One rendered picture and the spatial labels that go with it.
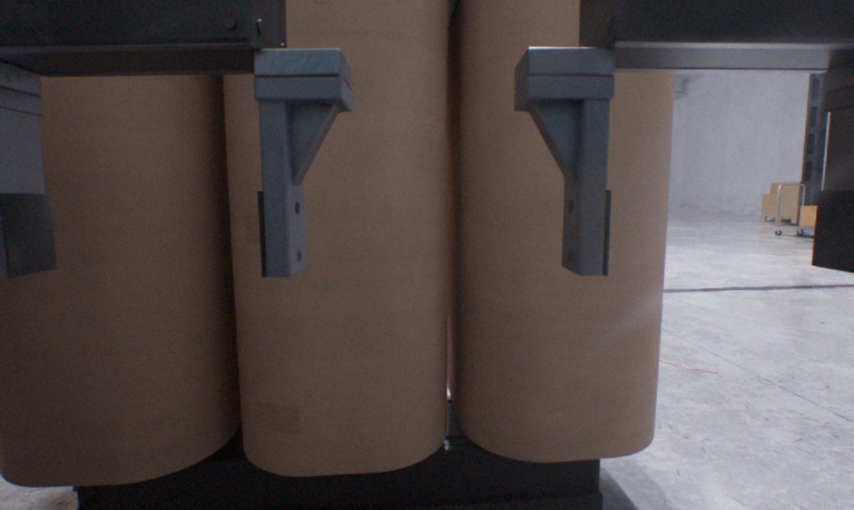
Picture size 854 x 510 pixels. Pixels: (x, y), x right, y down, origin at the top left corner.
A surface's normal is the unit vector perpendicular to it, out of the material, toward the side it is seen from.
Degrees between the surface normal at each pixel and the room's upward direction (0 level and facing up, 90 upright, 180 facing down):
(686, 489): 0
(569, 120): 90
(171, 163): 90
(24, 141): 90
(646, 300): 90
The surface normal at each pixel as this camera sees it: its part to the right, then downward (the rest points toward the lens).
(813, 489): 0.00, -0.99
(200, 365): 0.90, 0.04
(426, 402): 0.73, 0.07
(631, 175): 0.13, 0.11
